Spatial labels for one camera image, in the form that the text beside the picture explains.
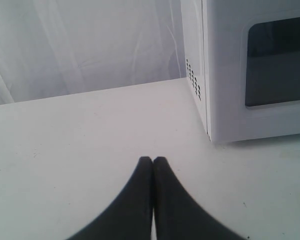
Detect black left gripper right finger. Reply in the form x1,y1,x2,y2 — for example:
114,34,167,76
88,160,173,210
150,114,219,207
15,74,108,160
153,156,243,240

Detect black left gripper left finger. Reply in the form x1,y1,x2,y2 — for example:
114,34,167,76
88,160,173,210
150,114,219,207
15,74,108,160
70,156,154,240

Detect white microwave door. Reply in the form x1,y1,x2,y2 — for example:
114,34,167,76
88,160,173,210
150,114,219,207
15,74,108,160
202,0,300,143

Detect white microwave oven body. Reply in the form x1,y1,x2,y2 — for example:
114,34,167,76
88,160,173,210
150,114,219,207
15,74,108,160
180,0,208,133

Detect white backdrop curtain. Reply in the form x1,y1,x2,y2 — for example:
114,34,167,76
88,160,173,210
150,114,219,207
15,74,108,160
0,0,186,105

